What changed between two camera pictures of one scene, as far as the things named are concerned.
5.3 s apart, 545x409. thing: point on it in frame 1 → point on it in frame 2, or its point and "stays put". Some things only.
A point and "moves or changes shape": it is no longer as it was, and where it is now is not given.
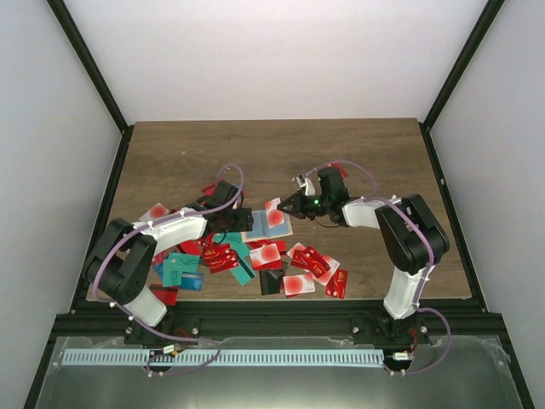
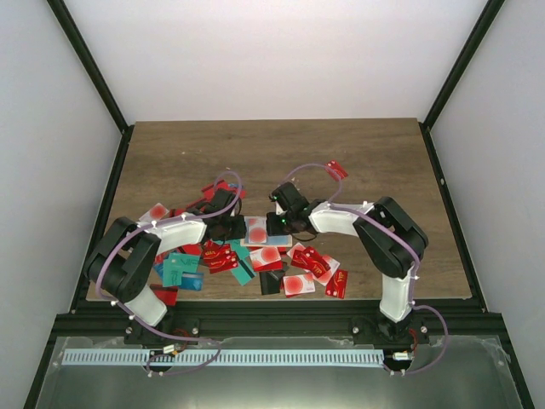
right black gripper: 298,205 → 272,227
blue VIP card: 265,231 moves or changes shape
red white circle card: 276,216 moves or changes shape
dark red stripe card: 167,294 stays put
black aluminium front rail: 203,321 stays put
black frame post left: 66,24 stays put
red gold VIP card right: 309,260 stays put
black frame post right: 490,11 stays put
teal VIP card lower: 177,263 stays put
